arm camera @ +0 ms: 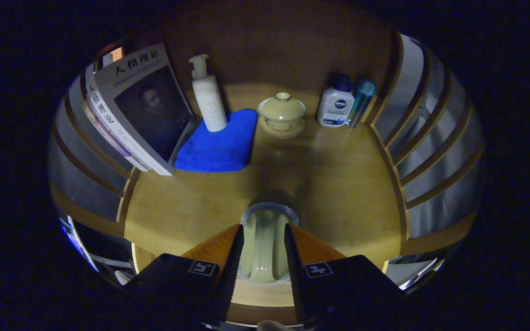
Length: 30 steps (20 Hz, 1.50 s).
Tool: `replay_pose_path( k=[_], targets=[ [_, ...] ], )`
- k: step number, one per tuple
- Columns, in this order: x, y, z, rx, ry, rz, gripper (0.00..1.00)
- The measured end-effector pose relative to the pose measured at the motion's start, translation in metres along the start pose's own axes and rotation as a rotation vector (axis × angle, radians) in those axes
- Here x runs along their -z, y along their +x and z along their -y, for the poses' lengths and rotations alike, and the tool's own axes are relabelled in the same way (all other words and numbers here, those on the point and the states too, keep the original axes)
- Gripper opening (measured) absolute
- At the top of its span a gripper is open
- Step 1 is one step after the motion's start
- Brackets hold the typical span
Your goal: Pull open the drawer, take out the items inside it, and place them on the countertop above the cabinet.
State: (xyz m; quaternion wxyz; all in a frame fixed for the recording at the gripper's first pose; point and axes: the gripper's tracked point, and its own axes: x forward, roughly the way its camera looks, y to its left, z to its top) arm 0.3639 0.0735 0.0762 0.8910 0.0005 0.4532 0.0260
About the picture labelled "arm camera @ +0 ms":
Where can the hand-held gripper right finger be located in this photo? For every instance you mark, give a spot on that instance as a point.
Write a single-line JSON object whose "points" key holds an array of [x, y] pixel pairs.
{"points": [[295, 276]]}

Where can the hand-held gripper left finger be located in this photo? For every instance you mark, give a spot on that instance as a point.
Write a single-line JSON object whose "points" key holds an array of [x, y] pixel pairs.
{"points": [[230, 276]]}

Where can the pale green fleece-based polishing pad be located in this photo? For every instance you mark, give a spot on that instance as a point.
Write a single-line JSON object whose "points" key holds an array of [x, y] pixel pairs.
{"points": [[265, 248]]}

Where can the wooden countertop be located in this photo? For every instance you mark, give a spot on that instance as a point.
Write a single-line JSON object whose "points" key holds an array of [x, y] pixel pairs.
{"points": [[329, 184]]}

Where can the wooden cabinet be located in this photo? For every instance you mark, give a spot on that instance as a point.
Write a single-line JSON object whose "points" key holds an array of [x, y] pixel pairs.
{"points": [[269, 46]]}

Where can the blue folded cloth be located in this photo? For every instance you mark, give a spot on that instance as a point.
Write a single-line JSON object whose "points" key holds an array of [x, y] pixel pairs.
{"points": [[219, 149]]}

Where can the thin white book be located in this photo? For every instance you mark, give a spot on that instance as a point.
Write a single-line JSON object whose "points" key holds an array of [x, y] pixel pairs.
{"points": [[129, 158]]}

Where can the beige lidded tea cup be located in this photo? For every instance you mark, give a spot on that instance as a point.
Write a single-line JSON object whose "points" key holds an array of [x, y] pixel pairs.
{"points": [[282, 112]]}

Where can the white pump bottle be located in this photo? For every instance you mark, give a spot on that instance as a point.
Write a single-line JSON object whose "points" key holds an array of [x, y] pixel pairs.
{"points": [[210, 105]]}

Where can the white lotion bottle blue cap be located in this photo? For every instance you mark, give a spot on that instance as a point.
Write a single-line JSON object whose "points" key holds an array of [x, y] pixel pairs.
{"points": [[336, 108]]}

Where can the purple book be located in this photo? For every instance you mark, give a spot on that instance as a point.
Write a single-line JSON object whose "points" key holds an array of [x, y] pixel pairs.
{"points": [[108, 140]]}

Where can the thick white book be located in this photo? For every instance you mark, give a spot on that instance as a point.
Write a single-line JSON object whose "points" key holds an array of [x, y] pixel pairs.
{"points": [[150, 105]]}

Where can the teal slim bottle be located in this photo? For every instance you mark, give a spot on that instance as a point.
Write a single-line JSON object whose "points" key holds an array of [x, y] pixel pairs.
{"points": [[361, 99]]}

